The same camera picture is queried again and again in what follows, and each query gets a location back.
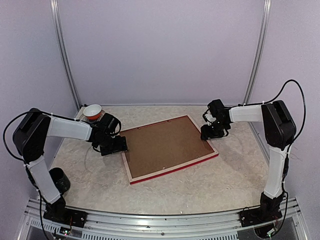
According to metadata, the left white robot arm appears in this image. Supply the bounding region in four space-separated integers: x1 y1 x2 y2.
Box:
12 108 128 204

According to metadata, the aluminium post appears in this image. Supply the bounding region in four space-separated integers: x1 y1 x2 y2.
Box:
242 0 272 105
49 0 82 110

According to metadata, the wooden red picture frame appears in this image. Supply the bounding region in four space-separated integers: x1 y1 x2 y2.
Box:
120 114 218 185

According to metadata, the brown cardboard backing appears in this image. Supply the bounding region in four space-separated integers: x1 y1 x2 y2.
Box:
120 115 219 184

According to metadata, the left aluminium post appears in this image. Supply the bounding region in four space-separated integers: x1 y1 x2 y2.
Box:
49 0 82 110

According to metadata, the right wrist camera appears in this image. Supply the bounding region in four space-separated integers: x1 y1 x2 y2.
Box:
202 99 225 123

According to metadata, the right aluminium post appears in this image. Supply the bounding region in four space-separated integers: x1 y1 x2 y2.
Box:
242 0 272 105

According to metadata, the orange white bowl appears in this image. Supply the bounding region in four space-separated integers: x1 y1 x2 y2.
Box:
83 104 102 120

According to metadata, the aluminium front rail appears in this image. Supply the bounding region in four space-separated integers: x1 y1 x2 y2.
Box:
16 197 308 240

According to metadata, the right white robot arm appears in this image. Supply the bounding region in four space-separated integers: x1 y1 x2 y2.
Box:
200 99 297 199

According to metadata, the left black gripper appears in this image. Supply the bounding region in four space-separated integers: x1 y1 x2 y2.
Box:
96 134 128 157

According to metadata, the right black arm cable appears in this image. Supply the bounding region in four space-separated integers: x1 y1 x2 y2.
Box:
243 79 306 148

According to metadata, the grey round plate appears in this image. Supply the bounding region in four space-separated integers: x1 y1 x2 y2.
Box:
79 110 106 122

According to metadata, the black cylindrical cup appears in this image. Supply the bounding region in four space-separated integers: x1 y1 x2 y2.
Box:
49 167 71 195

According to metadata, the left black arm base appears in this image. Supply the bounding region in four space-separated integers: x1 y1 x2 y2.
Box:
43 196 88 228

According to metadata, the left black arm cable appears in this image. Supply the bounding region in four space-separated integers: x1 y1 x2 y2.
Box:
2 111 36 161

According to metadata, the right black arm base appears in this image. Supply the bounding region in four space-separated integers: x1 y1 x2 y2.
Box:
238 192 284 227

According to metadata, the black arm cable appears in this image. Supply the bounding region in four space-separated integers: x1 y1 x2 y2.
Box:
243 79 306 148
2 111 36 161

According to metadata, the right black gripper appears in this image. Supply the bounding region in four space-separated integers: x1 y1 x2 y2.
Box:
201 119 229 140

